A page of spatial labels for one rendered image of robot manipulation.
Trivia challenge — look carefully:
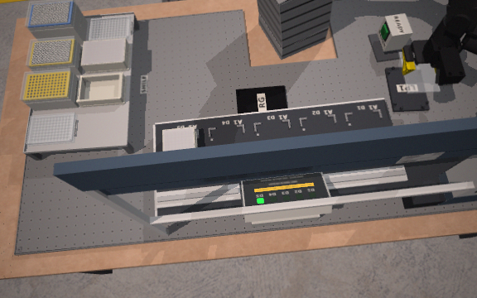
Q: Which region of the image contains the black flat square pad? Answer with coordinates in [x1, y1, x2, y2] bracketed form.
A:
[236, 85, 287, 114]

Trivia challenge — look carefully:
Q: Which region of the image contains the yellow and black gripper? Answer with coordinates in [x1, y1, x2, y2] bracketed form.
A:
[402, 32, 455, 75]

